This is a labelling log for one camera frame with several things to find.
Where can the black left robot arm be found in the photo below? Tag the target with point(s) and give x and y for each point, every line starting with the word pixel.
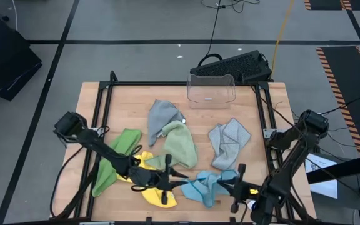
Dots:
pixel 105 148

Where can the black hazard-striped floor mat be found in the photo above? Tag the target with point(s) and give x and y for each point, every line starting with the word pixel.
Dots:
pixel 323 3
pixel 345 78

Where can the yellow microfiber towel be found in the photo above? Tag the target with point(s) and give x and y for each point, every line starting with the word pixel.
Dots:
pixel 158 198

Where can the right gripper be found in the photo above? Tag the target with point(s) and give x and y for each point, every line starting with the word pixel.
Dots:
pixel 250 193

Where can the light blue microfiber towel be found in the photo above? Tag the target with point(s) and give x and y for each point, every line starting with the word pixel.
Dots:
pixel 202 190

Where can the plain grey microfiber towel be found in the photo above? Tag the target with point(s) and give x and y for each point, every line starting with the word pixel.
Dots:
pixel 161 117

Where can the pale green microfiber towel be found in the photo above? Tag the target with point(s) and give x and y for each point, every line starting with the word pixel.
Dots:
pixel 180 143

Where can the bright green microfiber towel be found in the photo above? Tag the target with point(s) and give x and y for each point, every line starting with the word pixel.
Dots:
pixel 122 145

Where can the black perforated computer case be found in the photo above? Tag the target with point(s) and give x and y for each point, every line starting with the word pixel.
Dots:
pixel 230 65

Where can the black metal beam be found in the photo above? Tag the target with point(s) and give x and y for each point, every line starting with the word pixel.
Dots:
pixel 348 168

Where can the black metal table frame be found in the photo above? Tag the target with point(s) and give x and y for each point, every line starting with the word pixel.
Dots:
pixel 142 83

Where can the clear plastic bin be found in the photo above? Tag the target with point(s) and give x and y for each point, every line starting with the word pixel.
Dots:
pixel 211 93

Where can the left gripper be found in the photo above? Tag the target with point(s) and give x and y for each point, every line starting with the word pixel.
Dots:
pixel 148 179

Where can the white printed sheet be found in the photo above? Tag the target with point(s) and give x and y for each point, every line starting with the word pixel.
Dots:
pixel 323 187

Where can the large black equipment case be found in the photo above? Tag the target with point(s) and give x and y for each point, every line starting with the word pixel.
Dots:
pixel 5 62

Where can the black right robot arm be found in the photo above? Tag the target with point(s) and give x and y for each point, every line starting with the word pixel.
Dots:
pixel 295 150

